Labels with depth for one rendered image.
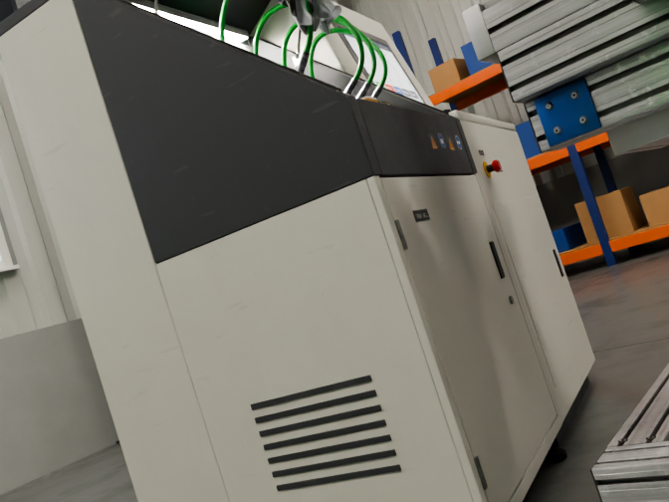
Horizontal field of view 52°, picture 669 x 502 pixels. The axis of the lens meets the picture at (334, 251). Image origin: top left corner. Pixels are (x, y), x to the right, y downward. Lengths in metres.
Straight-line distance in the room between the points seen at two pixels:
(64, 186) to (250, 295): 0.58
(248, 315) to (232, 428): 0.26
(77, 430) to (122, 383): 3.81
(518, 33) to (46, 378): 4.72
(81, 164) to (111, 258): 0.23
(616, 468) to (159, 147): 1.09
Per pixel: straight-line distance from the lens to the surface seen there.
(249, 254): 1.45
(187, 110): 1.53
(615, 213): 6.98
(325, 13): 1.62
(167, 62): 1.58
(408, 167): 1.47
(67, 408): 5.53
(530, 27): 1.21
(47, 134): 1.84
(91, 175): 1.73
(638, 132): 1.29
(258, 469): 1.57
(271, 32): 2.27
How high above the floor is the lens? 0.62
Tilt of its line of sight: 3 degrees up
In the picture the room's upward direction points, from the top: 18 degrees counter-clockwise
